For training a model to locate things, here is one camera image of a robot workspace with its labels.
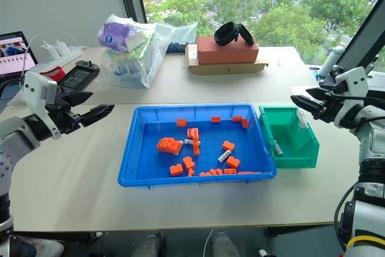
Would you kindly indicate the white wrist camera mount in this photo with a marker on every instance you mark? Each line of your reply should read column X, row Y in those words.
column 355, row 84
column 37, row 91

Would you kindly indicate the red plastic object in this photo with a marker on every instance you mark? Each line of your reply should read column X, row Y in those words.
column 54, row 74

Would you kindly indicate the small orange building block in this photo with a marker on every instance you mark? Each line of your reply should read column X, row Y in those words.
column 216, row 119
column 228, row 145
column 176, row 170
column 188, row 162
column 217, row 171
column 181, row 122
column 205, row 174
column 190, row 172
column 230, row 171
column 233, row 162
column 192, row 133
column 237, row 118
column 245, row 123

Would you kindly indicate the blue black patterned item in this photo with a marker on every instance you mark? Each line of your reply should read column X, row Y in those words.
column 177, row 47

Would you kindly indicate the white charger plug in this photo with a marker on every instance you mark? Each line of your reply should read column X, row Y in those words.
column 48, row 50
column 62, row 47

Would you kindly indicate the white power strip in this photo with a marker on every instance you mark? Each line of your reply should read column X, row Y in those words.
column 64, row 56

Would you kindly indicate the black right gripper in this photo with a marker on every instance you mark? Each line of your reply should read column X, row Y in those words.
column 329, row 106

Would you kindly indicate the laptop screen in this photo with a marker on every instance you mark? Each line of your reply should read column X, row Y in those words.
column 13, row 55

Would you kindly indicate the brown cardboard box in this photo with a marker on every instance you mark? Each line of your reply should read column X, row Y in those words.
column 228, row 69

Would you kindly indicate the black handheld device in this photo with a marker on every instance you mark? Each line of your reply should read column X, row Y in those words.
column 78, row 73

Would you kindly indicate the grey rounded shape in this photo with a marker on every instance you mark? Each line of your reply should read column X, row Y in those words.
column 222, row 246

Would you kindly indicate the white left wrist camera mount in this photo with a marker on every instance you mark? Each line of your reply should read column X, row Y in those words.
column 37, row 91

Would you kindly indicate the clear plastic bag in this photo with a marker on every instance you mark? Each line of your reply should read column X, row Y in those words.
column 150, row 58

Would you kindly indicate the black monitor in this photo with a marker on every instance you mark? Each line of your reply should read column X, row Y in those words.
column 367, row 34

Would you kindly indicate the white shoe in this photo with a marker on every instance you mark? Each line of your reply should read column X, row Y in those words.
column 39, row 248

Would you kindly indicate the red brick box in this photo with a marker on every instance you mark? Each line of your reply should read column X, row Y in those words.
column 225, row 52

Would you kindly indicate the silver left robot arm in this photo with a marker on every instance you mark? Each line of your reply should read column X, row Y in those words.
column 15, row 139

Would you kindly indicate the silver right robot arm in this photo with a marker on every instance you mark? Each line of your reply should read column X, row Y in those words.
column 371, row 154

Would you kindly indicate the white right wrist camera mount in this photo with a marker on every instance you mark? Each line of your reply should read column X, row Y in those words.
column 355, row 84

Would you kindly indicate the purple tissue pack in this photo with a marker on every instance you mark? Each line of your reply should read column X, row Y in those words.
column 120, row 35

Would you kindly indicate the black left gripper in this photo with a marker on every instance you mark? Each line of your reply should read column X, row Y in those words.
column 63, row 115

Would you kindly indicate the white cylindrical bottle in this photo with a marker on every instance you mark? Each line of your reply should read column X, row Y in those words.
column 329, row 61

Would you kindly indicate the blue plastic tray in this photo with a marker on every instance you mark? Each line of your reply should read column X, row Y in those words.
column 141, row 148

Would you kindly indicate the green plastic bin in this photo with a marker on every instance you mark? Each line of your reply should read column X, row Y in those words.
column 296, row 157

